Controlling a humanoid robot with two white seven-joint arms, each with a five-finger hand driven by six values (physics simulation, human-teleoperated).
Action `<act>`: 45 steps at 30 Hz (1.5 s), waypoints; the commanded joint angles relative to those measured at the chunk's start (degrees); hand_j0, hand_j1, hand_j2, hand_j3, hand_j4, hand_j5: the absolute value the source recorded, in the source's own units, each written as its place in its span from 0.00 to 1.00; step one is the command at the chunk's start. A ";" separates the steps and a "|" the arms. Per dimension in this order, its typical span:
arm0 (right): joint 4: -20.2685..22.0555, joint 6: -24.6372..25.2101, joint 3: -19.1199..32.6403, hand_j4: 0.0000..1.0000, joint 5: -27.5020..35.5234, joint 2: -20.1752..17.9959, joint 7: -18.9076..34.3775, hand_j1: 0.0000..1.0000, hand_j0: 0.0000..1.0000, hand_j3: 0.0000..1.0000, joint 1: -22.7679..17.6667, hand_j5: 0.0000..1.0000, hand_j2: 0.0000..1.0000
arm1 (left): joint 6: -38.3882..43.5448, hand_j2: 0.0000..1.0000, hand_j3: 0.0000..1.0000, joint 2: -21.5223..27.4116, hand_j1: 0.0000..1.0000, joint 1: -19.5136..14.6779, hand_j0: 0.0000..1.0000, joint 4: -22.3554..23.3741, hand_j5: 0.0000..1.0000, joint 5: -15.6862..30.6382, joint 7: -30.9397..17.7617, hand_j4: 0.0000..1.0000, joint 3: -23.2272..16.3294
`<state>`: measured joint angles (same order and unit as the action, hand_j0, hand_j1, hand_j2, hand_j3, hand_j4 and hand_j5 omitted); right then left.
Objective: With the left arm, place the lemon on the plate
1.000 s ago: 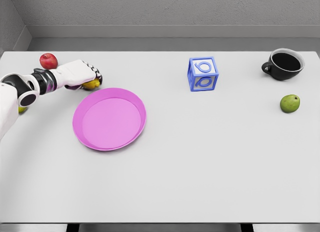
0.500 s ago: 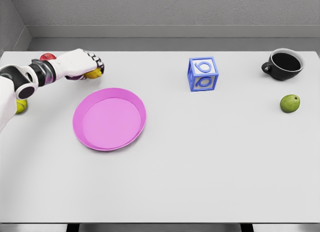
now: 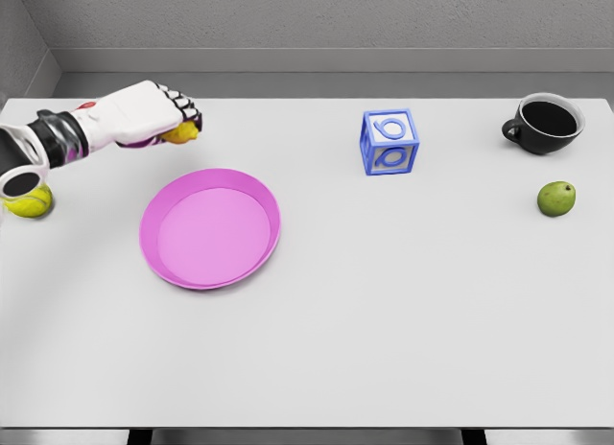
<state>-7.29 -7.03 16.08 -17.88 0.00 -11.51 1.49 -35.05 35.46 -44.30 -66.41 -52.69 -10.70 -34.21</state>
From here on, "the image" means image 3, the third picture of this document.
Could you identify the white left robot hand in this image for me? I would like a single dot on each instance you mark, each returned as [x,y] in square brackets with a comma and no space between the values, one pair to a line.
[144,110]

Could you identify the yellow lemon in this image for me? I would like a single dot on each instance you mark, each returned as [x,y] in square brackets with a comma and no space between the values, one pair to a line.
[182,133]

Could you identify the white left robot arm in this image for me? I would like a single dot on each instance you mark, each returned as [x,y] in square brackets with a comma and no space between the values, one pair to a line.
[53,138]

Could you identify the pink round plate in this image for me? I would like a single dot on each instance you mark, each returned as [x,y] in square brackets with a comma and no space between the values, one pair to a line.
[211,229]

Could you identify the yellow-green tennis ball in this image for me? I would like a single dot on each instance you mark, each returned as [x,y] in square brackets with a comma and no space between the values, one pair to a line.
[31,203]

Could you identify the blue letter block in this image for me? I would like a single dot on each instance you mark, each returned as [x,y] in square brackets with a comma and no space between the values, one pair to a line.
[389,143]

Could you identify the black coffee cup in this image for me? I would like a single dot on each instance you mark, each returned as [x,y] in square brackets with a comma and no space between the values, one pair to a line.
[547,124]

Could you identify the green pear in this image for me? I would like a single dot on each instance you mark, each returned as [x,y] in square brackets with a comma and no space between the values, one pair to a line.
[556,199]

